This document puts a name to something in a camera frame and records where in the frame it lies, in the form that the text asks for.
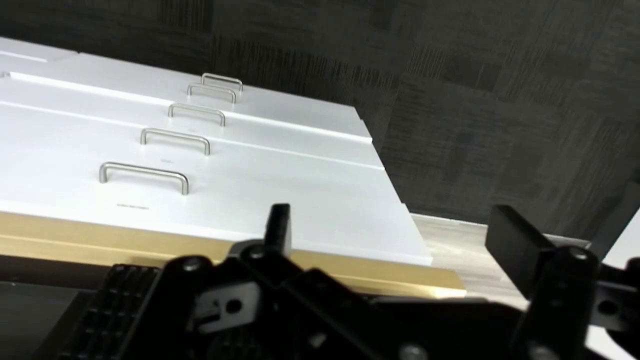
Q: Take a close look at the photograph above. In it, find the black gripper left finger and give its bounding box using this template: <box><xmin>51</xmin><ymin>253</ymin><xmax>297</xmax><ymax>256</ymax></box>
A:
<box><xmin>228</xmin><ymin>201</ymin><xmax>415</xmax><ymax>360</ymax></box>

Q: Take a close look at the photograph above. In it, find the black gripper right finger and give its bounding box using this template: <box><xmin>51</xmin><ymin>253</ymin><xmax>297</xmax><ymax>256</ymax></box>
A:
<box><xmin>484</xmin><ymin>201</ymin><xmax>600</xmax><ymax>360</ymax></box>

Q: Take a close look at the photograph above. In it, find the black fabric bin drawer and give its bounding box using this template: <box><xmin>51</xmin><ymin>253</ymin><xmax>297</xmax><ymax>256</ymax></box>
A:
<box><xmin>0</xmin><ymin>251</ymin><xmax>165</xmax><ymax>360</ymax></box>

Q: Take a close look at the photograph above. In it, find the white drawer front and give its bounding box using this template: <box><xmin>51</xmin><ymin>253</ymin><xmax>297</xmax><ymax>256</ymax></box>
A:
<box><xmin>0</xmin><ymin>33</ymin><xmax>371</xmax><ymax>142</ymax></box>
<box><xmin>0</xmin><ymin>125</ymin><xmax>436</xmax><ymax>268</ymax></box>
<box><xmin>0</xmin><ymin>68</ymin><xmax>383</xmax><ymax>168</ymax></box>
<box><xmin>0</xmin><ymin>97</ymin><xmax>402</xmax><ymax>201</ymax></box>

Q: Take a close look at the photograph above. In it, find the white drawer unit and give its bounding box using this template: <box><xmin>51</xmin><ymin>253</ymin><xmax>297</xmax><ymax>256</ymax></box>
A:
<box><xmin>0</xmin><ymin>33</ymin><xmax>436</xmax><ymax>268</ymax></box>

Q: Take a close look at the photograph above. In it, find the silver wire pull handle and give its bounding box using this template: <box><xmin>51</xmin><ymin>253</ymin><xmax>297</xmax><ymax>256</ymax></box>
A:
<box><xmin>184</xmin><ymin>69</ymin><xmax>246</xmax><ymax>103</ymax></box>
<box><xmin>137</xmin><ymin>125</ymin><xmax>214</xmax><ymax>157</ymax></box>
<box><xmin>95</xmin><ymin>160</ymin><xmax>194</xmax><ymax>197</ymax></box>
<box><xmin>165</xmin><ymin>101</ymin><xmax>230</xmax><ymax>128</ymax></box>

